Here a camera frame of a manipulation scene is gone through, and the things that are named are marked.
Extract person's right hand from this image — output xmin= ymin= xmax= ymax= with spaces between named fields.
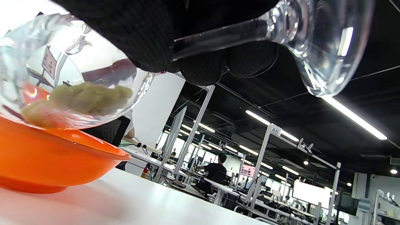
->
xmin=53 ymin=0 xmax=280 ymax=86

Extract clear wine glass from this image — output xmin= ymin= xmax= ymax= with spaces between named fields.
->
xmin=0 ymin=0 xmax=375 ymax=130

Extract yellowish food lumps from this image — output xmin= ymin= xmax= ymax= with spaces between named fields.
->
xmin=20 ymin=82 xmax=134 ymax=128

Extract black mesh office chair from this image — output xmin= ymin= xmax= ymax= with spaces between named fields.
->
xmin=82 ymin=116 xmax=131 ymax=147

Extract white panel board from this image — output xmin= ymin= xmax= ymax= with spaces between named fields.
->
xmin=162 ymin=106 xmax=188 ymax=158

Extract white workbench table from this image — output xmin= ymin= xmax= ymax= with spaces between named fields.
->
xmin=202 ymin=177 xmax=239 ymax=207
xmin=120 ymin=146 xmax=188 ymax=178

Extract orange plastic bowl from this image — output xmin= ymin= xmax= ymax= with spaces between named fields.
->
xmin=0 ymin=83 xmax=132 ymax=194

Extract pink lit screen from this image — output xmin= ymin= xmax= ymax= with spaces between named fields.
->
xmin=240 ymin=165 xmax=256 ymax=178

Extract row of ceiling light strips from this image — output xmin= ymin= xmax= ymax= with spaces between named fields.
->
xmin=162 ymin=95 xmax=400 ymax=196

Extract bright computer monitor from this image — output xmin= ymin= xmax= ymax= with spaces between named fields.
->
xmin=292 ymin=180 xmax=332 ymax=209

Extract white numbered metal frame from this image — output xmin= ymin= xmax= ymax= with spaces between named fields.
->
xmin=245 ymin=123 xmax=342 ymax=224

